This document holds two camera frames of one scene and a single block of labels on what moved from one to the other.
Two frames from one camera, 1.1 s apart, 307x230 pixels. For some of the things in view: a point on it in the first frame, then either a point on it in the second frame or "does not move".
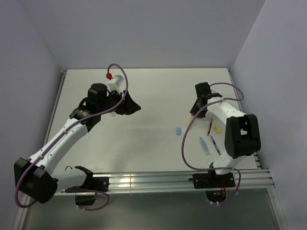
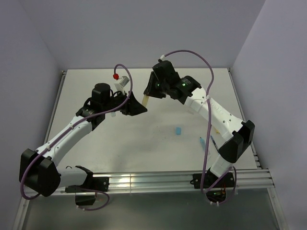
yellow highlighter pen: (190, 120) to (145, 101)
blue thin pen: (216, 145) does not move
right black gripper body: (196, 109) to (163, 86)
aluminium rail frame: (132, 181) does not move
